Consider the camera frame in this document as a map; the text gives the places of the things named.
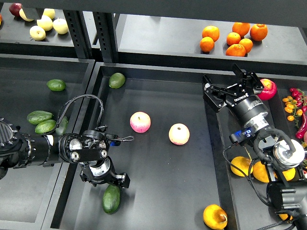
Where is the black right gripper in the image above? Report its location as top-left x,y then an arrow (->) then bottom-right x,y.
202,64 -> 271,139

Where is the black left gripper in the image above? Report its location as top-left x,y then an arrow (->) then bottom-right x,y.
80,158 -> 130,189

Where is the dark green avocado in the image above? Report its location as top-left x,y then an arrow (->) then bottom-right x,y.
102,184 -> 120,214

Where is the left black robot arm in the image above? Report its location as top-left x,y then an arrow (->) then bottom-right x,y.
0,94 -> 134,188

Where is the green avocado middle cluster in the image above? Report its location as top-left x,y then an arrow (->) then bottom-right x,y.
35,119 -> 56,134

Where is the green avocado at tray corner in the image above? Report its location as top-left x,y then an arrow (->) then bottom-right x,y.
109,72 -> 126,89

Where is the green avocado top left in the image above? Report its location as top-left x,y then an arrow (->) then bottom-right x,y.
47,79 -> 66,92

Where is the pale yellow pear right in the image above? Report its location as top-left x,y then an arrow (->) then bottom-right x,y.
53,18 -> 69,35

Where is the pale yellow pear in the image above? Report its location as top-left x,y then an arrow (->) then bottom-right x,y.
29,25 -> 46,41
43,8 -> 55,20
53,18 -> 69,35
36,15 -> 53,31

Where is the pale yellow pear front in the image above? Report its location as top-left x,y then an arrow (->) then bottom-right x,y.
29,25 -> 46,41

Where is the pale yellow pear middle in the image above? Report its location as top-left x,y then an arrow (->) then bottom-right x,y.
36,15 -> 53,31

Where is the pale yellow pear back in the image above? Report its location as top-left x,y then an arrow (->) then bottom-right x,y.
43,8 -> 55,20

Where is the pale yellow pear half hidden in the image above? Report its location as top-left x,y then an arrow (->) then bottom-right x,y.
19,9 -> 33,22

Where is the bright red apple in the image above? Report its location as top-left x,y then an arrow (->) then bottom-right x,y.
258,79 -> 277,101

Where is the orange front bottom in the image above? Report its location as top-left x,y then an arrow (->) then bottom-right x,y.
225,44 -> 246,57

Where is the orange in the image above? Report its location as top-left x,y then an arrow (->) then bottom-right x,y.
200,36 -> 214,52
202,25 -> 220,42
249,24 -> 268,41
232,22 -> 250,37
225,44 -> 246,57

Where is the orange right small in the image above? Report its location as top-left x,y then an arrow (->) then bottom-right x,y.
239,38 -> 253,54

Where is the orange small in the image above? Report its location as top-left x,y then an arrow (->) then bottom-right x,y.
239,38 -> 253,54
226,32 -> 241,46

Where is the orange centre small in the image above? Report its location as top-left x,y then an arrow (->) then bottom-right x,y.
226,32 -> 241,46

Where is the orange lower left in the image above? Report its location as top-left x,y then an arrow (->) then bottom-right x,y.
200,36 -> 214,52

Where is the cherry tomato bunch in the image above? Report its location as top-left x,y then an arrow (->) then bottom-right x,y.
282,88 -> 307,121

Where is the orange top centre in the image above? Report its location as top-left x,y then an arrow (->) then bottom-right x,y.
232,22 -> 250,37

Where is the orange top left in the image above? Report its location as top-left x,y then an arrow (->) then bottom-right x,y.
202,25 -> 220,42

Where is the orange top right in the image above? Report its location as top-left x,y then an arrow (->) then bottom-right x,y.
249,24 -> 268,41

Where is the pink red apple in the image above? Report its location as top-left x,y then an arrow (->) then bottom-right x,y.
130,111 -> 151,133

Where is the pale pink yellow apple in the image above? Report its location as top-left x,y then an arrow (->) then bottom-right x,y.
168,123 -> 190,145

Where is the black centre tray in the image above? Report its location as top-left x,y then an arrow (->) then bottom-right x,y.
42,63 -> 239,230

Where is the black tray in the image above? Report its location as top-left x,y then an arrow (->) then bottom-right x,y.
201,73 -> 307,230
0,54 -> 94,229
42,63 -> 239,230

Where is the red chili pepper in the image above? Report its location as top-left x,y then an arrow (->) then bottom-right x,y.
295,113 -> 307,139

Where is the black right tray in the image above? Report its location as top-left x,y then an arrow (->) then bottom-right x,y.
201,73 -> 307,230

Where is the black left tray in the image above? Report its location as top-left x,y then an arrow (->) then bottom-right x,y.
0,54 -> 94,229

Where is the black shelf upright right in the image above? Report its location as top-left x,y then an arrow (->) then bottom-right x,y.
93,12 -> 119,63

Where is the black shelf upright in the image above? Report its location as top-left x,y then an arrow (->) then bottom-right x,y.
93,12 -> 119,63
63,10 -> 93,59

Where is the black shelf upright left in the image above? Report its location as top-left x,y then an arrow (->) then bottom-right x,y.
63,10 -> 93,59

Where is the dark red apple on shelf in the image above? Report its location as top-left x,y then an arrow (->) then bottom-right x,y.
9,3 -> 22,17

